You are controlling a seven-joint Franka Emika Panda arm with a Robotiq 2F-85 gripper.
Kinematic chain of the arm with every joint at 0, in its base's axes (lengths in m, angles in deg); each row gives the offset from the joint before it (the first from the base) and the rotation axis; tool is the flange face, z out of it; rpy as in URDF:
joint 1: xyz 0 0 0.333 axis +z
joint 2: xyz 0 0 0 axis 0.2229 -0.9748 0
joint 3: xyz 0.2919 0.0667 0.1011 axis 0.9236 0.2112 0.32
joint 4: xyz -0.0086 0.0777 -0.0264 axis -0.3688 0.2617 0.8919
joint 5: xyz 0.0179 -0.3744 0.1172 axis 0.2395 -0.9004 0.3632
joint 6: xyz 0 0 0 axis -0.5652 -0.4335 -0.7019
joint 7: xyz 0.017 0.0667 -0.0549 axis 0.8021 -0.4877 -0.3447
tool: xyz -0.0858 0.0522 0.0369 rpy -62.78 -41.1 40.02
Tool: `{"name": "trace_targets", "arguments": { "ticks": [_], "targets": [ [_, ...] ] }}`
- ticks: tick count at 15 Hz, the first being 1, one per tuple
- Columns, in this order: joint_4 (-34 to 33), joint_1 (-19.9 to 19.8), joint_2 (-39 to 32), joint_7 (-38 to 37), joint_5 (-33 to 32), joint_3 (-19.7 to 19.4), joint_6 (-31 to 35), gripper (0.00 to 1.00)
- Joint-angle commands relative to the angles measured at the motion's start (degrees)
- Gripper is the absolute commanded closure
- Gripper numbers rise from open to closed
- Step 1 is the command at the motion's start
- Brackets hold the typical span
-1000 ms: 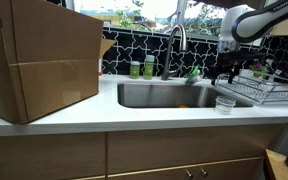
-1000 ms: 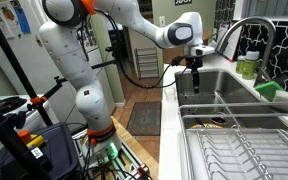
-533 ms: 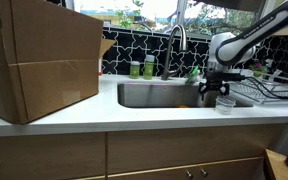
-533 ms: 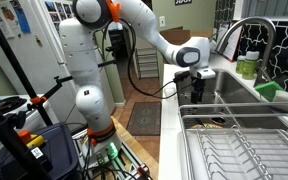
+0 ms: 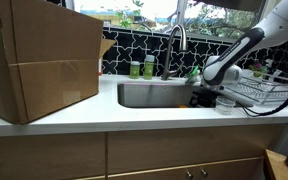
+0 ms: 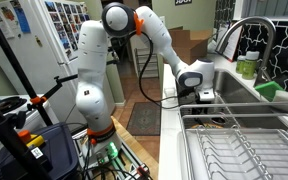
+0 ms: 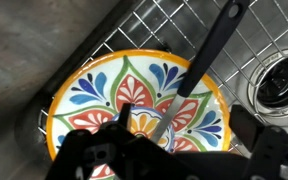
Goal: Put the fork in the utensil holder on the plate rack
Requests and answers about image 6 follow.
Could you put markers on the photo collage sheet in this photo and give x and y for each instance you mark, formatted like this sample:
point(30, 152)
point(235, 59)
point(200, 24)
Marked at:
point(65, 23)

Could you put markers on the stainless steel sink basin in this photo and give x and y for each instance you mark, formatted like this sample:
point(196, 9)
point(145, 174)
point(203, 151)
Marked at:
point(232, 88)

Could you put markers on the short green soap bottle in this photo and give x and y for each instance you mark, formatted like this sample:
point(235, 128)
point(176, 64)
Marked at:
point(240, 65)

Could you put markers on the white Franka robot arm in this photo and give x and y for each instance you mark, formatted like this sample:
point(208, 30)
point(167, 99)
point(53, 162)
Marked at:
point(90, 73)

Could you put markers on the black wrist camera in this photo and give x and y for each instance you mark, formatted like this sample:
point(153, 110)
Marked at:
point(186, 93)

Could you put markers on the clipboard with paper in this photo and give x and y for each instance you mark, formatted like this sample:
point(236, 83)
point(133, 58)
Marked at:
point(232, 43)

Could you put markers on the yellow emergency stop box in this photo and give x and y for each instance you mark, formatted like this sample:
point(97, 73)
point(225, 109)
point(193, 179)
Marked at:
point(34, 140)

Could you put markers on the black tripod pole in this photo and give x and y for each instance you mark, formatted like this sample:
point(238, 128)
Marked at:
point(14, 63)

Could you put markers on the dark blue storage bin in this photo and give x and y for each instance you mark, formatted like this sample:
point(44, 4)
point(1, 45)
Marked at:
point(62, 148)

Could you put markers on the white dish brush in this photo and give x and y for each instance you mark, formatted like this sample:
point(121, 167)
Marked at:
point(287, 96)

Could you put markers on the brushed steel gooseneck faucet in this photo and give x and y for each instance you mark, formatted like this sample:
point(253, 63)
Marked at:
point(267, 33)

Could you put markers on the white paper note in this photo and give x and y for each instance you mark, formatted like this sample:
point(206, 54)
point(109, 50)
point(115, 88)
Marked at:
point(2, 21)

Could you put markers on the large brown cardboard box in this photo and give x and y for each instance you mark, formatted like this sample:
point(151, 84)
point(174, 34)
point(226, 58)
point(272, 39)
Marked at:
point(189, 45)

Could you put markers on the blue paper note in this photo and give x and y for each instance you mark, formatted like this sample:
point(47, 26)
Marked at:
point(23, 20)

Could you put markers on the orange clamp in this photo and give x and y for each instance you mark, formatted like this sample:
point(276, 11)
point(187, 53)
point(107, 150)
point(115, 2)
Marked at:
point(38, 100)

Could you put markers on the tall green soap bottle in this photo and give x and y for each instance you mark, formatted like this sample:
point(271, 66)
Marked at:
point(250, 66)

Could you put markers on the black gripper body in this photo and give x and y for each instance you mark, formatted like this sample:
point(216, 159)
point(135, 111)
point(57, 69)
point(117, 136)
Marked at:
point(191, 105)

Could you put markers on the white refrigerator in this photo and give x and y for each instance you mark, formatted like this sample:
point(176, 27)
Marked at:
point(44, 60)

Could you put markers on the black camera stand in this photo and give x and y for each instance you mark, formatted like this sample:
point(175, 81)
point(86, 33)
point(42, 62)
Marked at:
point(4, 140)

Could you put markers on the black wall sign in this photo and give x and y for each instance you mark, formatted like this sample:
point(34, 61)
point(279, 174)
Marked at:
point(183, 2)

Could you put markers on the robot base box green light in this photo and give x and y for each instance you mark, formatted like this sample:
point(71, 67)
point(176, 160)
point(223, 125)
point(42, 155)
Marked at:
point(112, 150)

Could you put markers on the wooden robot cart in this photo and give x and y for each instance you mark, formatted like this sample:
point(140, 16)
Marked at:
point(140, 150)

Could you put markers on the patterned floor rug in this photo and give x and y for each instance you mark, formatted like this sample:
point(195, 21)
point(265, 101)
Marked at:
point(144, 118)

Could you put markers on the white kitchen stove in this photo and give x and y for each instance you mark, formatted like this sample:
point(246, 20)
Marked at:
point(34, 121)

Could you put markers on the colourful painted ceramic plate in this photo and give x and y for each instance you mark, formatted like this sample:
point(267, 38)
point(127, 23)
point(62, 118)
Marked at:
point(205, 126)

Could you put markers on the green dish sponge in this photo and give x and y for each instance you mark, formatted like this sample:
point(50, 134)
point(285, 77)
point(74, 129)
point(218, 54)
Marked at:
point(268, 90)

